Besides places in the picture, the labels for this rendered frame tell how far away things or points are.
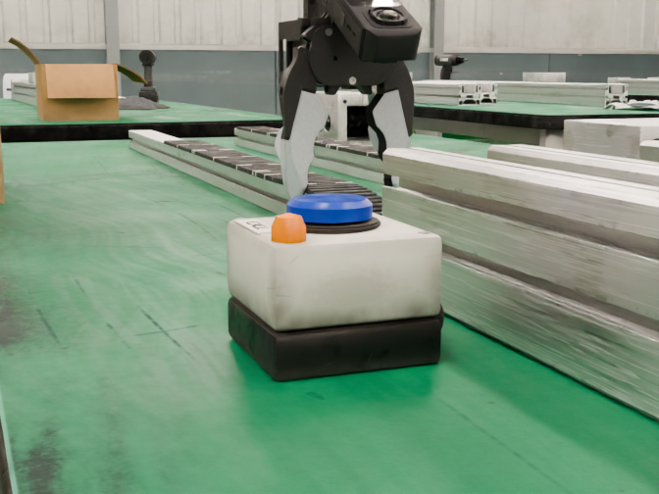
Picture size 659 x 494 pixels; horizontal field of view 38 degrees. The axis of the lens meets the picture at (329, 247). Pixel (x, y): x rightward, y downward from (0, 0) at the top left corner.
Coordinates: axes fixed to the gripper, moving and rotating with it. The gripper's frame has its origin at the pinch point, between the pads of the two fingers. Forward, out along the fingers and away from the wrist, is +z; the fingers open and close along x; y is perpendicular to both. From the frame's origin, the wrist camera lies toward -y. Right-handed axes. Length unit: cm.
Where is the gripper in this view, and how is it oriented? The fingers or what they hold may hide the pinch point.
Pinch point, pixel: (347, 193)
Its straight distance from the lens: 77.6
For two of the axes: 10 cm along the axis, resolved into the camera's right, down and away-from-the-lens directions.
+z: 0.0, 9.8, 1.8
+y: -3.5, -1.7, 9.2
